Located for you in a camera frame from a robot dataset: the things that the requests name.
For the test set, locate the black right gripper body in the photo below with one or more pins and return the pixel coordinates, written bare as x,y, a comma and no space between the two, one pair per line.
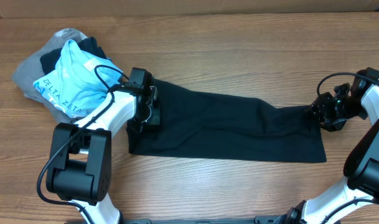
335,112

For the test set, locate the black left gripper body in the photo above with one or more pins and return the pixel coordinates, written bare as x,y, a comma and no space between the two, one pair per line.
149,117

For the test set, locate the black t-shirt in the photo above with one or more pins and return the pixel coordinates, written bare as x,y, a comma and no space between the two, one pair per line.
212,126

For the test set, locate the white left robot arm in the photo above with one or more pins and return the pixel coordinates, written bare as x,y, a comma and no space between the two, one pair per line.
78,172

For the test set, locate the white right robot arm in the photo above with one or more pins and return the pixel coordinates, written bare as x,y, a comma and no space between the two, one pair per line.
359,185

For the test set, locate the light blue printed t-shirt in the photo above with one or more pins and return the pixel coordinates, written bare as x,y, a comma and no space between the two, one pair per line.
79,82

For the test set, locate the black garment in pile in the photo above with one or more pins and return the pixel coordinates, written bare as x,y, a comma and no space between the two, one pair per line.
49,60

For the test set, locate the grey folded garment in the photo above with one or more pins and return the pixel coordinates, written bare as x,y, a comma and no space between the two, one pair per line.
30,70

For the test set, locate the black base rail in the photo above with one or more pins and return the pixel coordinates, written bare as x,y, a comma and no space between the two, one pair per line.
269,219

